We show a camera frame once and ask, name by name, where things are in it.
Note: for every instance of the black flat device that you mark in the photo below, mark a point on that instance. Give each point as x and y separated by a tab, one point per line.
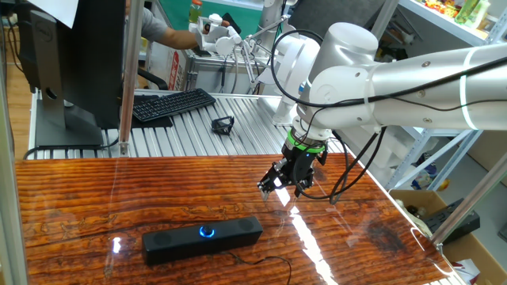
447	219

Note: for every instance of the black keyboard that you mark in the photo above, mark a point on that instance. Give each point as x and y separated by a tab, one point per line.
170	103

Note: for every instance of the silver metal case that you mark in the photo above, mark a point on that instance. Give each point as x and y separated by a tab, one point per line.
206	75

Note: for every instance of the black speaker bar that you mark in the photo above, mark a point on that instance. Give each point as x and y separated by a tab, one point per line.
178	243

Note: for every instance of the person's arm grey sleeve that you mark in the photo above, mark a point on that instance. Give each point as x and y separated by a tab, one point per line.
152	25

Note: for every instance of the white foam packing slab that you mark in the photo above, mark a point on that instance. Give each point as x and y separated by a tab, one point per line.
376	158

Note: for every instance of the wood grain table mat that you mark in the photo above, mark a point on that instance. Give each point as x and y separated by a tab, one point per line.
99	190

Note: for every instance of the blue lit volume knob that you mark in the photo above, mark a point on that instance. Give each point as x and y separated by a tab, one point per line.
206	231

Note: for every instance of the bare person forearm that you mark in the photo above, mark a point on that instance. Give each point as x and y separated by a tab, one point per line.
178	39

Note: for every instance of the black chair armrest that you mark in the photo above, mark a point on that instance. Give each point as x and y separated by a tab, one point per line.
154	78

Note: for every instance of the white haptic control device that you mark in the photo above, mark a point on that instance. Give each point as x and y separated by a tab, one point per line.
222	41

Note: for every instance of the brown cardboard box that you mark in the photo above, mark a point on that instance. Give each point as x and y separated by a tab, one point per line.
412	198

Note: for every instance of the aluminium frame post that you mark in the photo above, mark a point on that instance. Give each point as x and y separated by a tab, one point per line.
130	71
10	206
467	202

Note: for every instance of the small black folding holder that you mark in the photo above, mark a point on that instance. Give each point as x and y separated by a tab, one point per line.
222	126

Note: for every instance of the black tablet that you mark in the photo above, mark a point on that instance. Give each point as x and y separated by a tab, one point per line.
233	23

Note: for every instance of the dark grey foam panel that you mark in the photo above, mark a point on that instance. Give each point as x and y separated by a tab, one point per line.
336	16

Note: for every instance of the black computer monitor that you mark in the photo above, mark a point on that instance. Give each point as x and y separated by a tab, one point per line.
91	59

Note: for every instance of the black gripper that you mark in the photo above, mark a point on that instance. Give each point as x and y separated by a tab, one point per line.
303	166

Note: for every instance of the white paper sheet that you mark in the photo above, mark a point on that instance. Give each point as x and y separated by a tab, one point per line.
55	10

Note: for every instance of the white shelving rack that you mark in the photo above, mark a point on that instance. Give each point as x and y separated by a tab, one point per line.
435	19

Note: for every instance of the colourful snack packs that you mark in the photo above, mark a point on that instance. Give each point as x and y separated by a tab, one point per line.
439	6

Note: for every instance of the green drink bottle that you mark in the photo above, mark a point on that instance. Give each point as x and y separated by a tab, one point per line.
195	12

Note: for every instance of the white carton red print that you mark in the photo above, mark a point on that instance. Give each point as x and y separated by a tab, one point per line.
173	71

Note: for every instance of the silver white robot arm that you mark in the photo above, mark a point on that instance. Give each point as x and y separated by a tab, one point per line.
416	85

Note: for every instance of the white rounded robot base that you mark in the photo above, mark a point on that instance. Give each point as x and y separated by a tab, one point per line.
291	67

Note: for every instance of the grey monitor stand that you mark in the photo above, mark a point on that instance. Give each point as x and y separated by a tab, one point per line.
47	79

